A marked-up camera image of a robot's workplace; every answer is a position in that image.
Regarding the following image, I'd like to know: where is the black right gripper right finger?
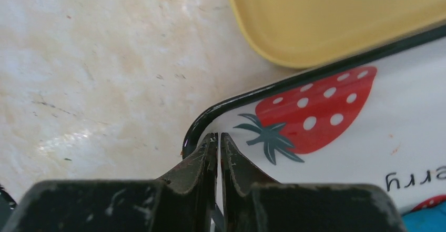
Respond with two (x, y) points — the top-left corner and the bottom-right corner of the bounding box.
(220, 133), (406, 231)

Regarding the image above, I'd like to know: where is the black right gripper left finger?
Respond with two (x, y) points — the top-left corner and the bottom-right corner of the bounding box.
(3, 134), (218, 231)

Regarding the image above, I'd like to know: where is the white strawberry enamel tray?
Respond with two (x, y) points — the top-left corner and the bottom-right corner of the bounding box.
(182, 26), (445, 213)

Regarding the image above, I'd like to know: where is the blue play dough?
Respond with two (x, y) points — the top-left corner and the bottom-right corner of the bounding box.
(402, 202), (446, 232)

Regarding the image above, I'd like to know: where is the yellow plastic tray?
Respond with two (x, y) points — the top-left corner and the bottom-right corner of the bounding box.
(229, 0), (445, 68)

